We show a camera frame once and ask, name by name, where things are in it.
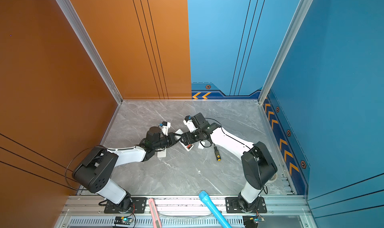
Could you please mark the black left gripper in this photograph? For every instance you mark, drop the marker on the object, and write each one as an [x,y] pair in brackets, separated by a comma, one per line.
[171,137]

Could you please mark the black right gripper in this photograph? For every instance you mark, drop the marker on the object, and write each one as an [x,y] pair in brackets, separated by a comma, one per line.
[187,134]

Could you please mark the white battery cover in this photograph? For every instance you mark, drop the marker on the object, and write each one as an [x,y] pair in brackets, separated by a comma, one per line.
[200,146]

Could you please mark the white remote control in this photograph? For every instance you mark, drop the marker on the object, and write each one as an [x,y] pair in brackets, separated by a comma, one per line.
[162,153]

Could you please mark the white remote with back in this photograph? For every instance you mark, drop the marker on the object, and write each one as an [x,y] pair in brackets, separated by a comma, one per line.
[188,146]

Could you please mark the black yellow battery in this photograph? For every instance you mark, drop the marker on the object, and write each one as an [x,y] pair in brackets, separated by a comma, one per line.
[217,154]

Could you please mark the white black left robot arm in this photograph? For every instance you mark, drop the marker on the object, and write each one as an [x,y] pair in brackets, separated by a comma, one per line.
[95,170]

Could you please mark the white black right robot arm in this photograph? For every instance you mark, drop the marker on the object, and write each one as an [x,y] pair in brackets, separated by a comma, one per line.
[258,165]

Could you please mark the blue plastic flashlight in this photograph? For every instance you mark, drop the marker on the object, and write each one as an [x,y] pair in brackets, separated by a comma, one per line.
[206,200]

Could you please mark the pink utility knife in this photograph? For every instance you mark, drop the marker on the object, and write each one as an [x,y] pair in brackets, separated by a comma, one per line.
[155,215]

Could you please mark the left green circuit board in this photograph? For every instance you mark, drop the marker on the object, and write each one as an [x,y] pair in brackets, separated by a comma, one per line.
[124,222]

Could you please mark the green circuit board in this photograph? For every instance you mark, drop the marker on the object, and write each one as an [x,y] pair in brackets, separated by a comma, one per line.
[252,221]
[124,222]

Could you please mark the right green circuit board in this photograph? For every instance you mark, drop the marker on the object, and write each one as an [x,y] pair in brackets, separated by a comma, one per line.
[252,221]

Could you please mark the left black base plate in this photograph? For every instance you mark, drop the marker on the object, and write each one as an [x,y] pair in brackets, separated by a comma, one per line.
[134,205]

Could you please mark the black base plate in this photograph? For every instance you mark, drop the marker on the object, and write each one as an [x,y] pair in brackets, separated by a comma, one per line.
[232,204]
[134,205]

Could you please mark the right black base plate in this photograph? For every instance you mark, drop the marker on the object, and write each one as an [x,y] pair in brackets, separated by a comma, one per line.
[232,204]

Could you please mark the aluminium corner post left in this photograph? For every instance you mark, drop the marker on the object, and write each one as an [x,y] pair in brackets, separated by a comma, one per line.
[87,43]

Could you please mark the aluminium corner post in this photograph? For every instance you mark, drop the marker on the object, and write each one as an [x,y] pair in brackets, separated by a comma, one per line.
[87,43]
[292,31]

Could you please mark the aluminium front rail frame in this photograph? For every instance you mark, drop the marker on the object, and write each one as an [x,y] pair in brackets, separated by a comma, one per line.
[186,212]

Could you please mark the aluminium corner post right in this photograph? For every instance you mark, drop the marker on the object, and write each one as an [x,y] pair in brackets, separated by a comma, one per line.
[292,31]

